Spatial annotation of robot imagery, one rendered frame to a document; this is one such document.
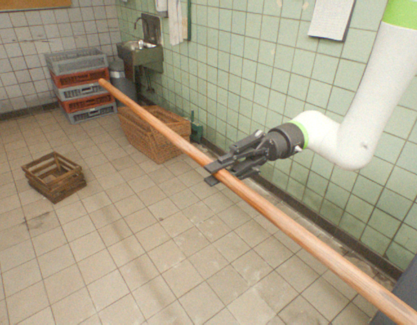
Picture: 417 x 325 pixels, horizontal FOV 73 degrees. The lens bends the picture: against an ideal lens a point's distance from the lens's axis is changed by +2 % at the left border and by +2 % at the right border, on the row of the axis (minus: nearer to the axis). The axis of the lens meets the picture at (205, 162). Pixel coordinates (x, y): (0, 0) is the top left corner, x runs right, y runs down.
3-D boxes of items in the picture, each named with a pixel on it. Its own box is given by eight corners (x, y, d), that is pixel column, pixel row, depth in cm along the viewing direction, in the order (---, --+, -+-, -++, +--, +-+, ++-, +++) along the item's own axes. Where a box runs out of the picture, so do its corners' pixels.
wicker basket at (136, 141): (152, 168, 270) (148, 144, 254) (122, 146, 304) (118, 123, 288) (191, 150, 297) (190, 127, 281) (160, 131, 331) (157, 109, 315)
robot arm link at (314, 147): (302, 131, 93) (311, 100, 86) (335, 149, 85) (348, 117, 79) (272, 144, 86) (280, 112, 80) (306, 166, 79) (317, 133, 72)
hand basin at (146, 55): (167, 100, 343) (160, 17, 290) (140, 108, 325) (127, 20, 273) (150, 89, 373) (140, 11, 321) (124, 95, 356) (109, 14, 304)
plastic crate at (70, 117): (118, 112, 373) (115, 101, 364) (71, 125, 343) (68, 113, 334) (106, 103, 399) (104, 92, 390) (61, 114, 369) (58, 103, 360)
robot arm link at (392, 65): (394, 18, 64) (370, 20, 58) (451, 31, 57) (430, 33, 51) (334, 151, 85) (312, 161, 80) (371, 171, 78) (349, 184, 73)
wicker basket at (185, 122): (152, 153, 259) (149, 126, 243) (121, 131, 292) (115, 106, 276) (192, 135, 287) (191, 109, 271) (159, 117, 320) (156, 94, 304)
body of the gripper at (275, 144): (290, 136, 72) (264, 147, 67) (284, 163, 77) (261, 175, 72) (268, 125, 77) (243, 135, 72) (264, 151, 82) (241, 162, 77)
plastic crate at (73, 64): (109, 66, 338) (106, 53, 329) (55, 76, 309) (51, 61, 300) (97, 59, 364) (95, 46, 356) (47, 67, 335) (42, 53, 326)
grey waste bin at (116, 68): (143, 105, 393) (138, 64, 361) (118, 112, 375) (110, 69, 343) (132, 97, 417) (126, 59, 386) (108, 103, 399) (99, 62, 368)
